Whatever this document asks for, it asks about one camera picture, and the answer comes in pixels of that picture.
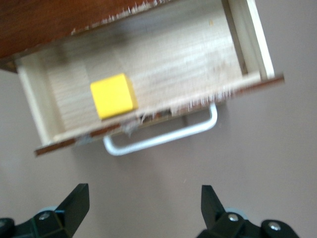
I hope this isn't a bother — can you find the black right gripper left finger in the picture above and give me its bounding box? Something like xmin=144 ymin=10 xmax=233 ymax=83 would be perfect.
xmin=0 ymin=183 xmax=90 ymax=238

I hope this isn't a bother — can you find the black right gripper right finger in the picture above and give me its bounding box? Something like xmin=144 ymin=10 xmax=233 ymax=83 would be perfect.
xmin=197 ymin=184 xmax=301 ymax=238

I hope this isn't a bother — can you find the yellow block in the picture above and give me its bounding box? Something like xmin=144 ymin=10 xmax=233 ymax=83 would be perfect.
xmin=90 ymin=73 xmax=139 ymax=121

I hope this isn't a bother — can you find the dark wooden cabinet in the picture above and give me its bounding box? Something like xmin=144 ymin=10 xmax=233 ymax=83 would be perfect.
xmin=0 ymin=0 xmax=174 ymax=74

